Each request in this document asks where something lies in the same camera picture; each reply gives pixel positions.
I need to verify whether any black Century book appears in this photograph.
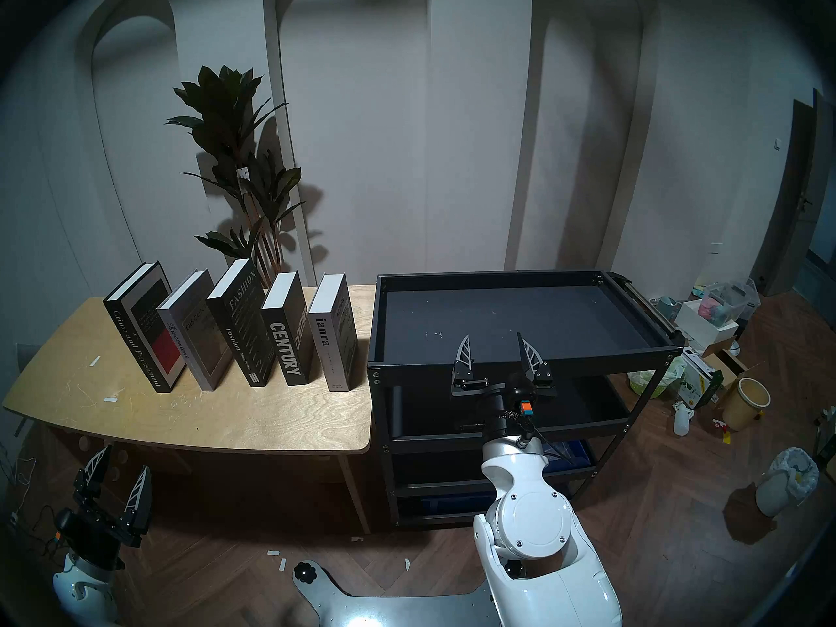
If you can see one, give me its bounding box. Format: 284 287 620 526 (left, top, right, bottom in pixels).
261 270 322 386

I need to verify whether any light green plastic bag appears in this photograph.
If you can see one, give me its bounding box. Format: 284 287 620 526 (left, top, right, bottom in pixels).
628 358 686 399

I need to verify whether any black Fashion book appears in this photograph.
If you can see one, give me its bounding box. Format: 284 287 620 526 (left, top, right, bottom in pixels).
206 258 283 387

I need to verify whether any grey metal robot base plate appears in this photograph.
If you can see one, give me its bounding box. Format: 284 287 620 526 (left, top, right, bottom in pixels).
293 560 497 627

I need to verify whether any blue bin with clear bag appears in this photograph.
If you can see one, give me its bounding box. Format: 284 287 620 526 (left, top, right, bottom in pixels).
542 440 592 468

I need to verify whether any tall green potted plant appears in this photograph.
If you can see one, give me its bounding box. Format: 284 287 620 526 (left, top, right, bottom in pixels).
165 65 308 288

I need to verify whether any dark door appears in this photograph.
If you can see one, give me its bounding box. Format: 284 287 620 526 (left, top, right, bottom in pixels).
751 89 836 297

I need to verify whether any brown cardboard box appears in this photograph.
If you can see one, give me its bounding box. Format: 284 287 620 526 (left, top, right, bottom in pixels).
702 348 748 388

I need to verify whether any light grey Iaura book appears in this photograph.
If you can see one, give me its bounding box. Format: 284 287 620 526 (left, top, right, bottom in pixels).
307 273 360 391

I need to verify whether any blue plastic bin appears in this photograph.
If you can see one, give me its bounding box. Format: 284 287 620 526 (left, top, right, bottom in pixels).
418 492 497 512

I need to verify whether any Crime and Punishment book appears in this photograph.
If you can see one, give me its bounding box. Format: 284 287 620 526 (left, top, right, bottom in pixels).
103 261 190 393

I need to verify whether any beige bucket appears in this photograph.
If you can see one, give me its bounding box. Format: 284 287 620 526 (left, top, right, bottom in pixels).
722 378 771 432

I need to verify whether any light wooden display table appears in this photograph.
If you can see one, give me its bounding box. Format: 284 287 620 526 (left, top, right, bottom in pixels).
2 285 376 535

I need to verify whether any black metal shelf cart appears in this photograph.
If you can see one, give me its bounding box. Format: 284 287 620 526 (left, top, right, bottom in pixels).
367 270 686 528

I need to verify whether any grey Discontent book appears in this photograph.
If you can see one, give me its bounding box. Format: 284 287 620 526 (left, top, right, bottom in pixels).
157 269 236 391

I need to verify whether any black floor cable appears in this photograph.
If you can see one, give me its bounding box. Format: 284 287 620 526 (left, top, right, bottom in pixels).
10 505 63 561

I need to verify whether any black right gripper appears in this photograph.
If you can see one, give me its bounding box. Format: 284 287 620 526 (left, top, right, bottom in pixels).
451 333 557 437

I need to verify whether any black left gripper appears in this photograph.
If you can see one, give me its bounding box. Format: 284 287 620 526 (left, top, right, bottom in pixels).
56 446 153 571

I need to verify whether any white bin with bag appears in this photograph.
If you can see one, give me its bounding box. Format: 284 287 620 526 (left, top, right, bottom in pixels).
756 447 820 517

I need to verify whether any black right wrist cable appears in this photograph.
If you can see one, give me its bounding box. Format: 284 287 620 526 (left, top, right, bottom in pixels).
515 410 544 447

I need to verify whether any white cardboard box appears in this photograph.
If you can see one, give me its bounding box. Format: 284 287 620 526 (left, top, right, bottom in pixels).
675 299 739 352

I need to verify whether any white floor cable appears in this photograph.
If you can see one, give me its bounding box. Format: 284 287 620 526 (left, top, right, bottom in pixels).
0 436 37 502

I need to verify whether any green and white carton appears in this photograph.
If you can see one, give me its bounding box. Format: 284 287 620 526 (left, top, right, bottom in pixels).
679 348 724 408

